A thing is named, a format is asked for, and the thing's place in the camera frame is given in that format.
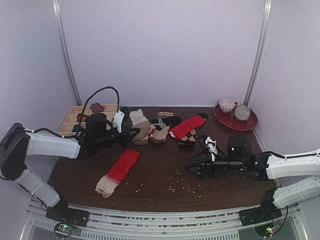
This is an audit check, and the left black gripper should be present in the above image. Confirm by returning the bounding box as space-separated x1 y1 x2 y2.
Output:
94 124 139 149

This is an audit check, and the tan brown sock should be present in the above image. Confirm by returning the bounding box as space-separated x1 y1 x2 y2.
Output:
132 121 150 146

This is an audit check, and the red and beige sock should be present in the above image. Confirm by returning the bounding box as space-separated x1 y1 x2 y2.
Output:
95 149 140 198

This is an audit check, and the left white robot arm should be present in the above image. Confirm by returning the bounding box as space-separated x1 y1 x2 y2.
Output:
0 111 141 222

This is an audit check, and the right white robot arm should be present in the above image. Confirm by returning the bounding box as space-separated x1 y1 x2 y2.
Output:
185 134 320 226

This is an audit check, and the beige white folded sock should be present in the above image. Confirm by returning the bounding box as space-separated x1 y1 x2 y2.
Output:
129 108 149 126

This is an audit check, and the red white striped sock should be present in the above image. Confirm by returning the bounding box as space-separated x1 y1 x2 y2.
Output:
147 122 157 139

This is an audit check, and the tan sock pair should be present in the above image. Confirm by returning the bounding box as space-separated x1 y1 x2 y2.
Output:
150 126 170 144

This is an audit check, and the argyle brown sock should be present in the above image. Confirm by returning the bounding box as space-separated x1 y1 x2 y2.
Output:
178 127 199 148

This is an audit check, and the black white striped sock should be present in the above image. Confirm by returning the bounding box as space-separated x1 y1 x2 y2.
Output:
151 116 182 131

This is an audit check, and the small striped folded sock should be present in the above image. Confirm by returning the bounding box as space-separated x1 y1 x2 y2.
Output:
157 111 174 118

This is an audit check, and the red folded sock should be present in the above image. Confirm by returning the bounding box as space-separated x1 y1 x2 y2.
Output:
168 112 208 140

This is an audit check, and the maroon rolled sock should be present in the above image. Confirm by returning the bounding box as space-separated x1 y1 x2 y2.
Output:
90 102 105 113

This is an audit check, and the red round plate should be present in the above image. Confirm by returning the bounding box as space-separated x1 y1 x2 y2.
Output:
213 104 258 132

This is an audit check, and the red black rolled sock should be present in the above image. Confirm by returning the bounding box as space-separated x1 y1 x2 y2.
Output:
76 113 88 123

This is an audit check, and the white patterned bowl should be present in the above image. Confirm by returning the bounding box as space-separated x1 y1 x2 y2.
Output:
218 98 236 113

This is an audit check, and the wooden compartment tray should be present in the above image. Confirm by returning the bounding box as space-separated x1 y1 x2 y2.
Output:
58 104 117 136

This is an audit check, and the striped ceramic cup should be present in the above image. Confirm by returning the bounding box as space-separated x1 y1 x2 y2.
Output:
234 104 251 121

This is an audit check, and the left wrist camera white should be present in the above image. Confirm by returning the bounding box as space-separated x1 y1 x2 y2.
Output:
111 110 125 133

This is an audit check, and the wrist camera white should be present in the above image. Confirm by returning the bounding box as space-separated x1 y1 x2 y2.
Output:
111 110 125 133
197 133 218 162

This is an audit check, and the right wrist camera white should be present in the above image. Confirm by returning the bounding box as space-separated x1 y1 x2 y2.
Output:
197 133 218 162

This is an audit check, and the left black cable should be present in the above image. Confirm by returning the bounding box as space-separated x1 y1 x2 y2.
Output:
23 86 120 137

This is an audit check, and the metal base rail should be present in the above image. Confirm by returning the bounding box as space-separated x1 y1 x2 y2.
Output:
21 197 307 240

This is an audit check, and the right aluminium frame post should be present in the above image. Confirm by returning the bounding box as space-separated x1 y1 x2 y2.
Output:
243 0 273 107

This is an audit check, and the aluminium frame post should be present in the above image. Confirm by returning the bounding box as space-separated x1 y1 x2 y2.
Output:
243 0 273 107
52 0 82 106

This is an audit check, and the left aluminium frame post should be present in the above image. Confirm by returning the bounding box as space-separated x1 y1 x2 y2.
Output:
52 0 82 106

